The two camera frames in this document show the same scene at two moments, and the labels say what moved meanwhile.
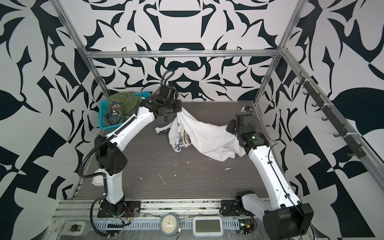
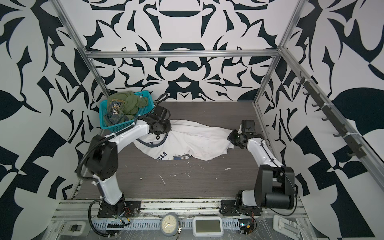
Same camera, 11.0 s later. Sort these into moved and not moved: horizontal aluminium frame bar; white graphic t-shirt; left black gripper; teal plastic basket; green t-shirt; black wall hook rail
Moved: left black gripper; white graphic t-shirt
Not moved: horizontal aluminium frame bar; black wall hook rail; teal plastic basket; green t-shirt
